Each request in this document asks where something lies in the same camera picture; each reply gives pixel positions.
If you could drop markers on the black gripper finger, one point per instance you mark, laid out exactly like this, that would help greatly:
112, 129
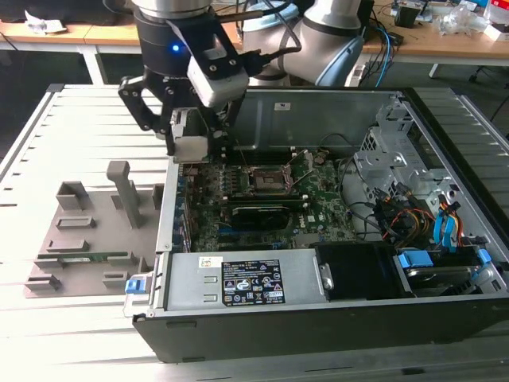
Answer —
222, 131
135, 106

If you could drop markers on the silver CPU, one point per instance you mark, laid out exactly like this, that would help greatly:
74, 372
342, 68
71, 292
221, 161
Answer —
191, 150

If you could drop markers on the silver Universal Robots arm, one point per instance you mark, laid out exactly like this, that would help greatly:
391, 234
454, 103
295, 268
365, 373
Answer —
330, 24

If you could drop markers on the CPU socket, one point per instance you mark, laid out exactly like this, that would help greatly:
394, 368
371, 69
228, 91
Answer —
264, 181

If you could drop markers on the wooden desk with white legs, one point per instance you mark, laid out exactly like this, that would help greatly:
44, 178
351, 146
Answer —
111, 33
437, 49

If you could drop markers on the black RAM slot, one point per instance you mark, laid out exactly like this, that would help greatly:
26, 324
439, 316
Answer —
262, 196
274, 157
296, 204

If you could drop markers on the black graphics card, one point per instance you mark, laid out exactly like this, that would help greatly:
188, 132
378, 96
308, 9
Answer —
258, 219

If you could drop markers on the green motherboard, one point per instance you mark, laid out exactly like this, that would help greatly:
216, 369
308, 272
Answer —
326, 191

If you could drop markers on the crumpled white paper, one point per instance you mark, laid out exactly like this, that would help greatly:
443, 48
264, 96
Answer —
40, 24

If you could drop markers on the grey parts rack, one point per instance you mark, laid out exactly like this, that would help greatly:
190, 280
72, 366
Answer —
103, 238

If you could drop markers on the silver power supply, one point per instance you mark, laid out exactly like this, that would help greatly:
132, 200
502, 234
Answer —
187, 278

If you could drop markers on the green RAM stick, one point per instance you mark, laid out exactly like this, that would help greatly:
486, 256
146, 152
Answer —
79, 256

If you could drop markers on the blue plastic latch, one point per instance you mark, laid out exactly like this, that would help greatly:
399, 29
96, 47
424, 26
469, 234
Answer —
135, 286

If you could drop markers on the silver drive cage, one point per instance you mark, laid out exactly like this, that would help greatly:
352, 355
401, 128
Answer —
397, 167

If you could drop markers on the black fan shroud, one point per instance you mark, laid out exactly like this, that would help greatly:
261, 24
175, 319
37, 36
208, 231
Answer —
358, 270

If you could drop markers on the black open PC case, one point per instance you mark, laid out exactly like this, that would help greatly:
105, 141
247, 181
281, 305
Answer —
278, 334

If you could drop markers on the small black box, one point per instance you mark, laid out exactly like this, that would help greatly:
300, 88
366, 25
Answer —
405, 16

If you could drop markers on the hard disk in blue carrier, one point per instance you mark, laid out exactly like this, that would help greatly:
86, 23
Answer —
415, 260

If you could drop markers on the clear plastic bags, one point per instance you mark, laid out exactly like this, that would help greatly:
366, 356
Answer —
457, 20

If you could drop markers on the white cardboard box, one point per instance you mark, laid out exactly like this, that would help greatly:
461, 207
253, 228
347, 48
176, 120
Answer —
497, 32

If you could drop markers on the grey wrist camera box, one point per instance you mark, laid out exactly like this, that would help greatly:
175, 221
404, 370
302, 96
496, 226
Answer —
222, 87

